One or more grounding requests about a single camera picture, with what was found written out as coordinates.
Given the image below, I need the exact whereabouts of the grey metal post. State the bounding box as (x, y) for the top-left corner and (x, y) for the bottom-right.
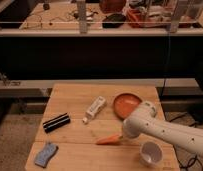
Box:
(77, 0), (87, 34)

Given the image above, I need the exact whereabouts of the black tray on bench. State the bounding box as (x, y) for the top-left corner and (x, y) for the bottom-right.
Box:
(102, 13), (126, 28)

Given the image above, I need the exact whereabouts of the white tube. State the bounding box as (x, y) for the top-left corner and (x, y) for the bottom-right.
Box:
(82, 96), (106, 124)

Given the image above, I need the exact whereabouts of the orange bowl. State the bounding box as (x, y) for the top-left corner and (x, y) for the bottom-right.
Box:
(113, 93), (142, 120)

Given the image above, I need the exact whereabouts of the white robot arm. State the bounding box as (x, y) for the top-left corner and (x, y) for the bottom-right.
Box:
(122, 101), (203, 157)

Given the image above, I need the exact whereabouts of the red container on bench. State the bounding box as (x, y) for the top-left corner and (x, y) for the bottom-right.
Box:
(126, 9), (152, 28)

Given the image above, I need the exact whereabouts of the white cup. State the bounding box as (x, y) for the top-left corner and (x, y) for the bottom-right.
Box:
(139, 141), (163, 167)

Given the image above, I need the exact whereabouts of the blue sponge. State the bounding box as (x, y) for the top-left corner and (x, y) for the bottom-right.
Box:
(34, 142), (58, 168)

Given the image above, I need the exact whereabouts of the orange pepper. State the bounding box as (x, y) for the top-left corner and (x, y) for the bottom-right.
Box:
(96, 135), (122, 145)

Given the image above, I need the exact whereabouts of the black floor cable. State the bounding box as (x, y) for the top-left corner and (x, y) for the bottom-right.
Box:
(166, 113), (203, 171)

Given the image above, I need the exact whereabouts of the black ribbed box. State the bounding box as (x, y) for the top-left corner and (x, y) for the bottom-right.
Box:
(43, 113), (71, 133)

